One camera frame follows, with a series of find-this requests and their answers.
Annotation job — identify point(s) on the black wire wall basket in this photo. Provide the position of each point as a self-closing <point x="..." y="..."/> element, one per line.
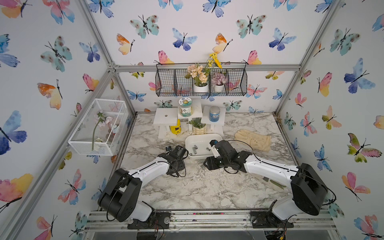
<point x="190" y="80"/>

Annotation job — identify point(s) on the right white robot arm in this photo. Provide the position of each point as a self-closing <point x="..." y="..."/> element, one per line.
<point x="308" y="190"/>

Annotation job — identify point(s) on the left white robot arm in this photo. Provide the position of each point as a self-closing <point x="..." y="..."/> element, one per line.
<point x="120" y="196"/>

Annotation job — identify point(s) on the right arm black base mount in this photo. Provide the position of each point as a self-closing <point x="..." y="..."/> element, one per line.
<point x="265" y="219"/>

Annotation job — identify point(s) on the small potted green plant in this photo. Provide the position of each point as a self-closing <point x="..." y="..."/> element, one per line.
<point x="198" y="127"/>

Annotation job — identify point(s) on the blue can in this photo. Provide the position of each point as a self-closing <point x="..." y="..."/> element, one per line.
<point x="214" y="114"/>

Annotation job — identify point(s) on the aluminium front rail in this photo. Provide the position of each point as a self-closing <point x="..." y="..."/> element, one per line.
<point x="210" y="220"/>

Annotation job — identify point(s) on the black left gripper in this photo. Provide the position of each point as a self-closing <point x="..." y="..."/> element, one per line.
<point x="181" y="166"/>

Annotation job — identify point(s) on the white plastic storage box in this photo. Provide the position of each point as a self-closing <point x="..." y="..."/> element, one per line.
<point x="202" y="142"/>

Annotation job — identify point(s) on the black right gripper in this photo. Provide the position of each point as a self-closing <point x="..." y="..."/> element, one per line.
<point x="210" y="163"/>

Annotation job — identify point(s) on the yellow artificial flower sprig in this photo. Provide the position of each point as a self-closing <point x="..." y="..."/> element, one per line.
<point x="213" y="61"/>

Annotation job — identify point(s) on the white mesh wall box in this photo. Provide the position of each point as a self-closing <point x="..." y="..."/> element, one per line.
<point x="99" y="129"/>

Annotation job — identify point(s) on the purple flowers in white pot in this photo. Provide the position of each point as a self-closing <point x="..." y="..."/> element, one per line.
<point x="219" y="80"/>

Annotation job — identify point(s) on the artificial pink flower stem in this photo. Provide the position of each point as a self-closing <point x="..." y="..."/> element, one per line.
<point x="102" y="120"/>

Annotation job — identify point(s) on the beige work glove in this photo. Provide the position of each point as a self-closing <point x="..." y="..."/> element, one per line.
<point x="256" y="141"/>

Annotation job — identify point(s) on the white tiered display stand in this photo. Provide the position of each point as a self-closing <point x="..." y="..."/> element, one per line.
<point x="166" y="117"/>

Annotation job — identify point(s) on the long chrome hex socket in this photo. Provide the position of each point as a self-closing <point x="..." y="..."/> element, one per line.
<point x="195" y="149"/>

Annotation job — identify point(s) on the green lidded white jar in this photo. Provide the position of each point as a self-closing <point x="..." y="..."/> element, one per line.
<point x="185" y="107"/>

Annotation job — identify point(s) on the peach flowers in white pot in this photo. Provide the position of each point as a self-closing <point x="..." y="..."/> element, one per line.
<point x="199" y="76"/>

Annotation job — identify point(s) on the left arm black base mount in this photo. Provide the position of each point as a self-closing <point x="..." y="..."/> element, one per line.
<point x="156" y="220"/>

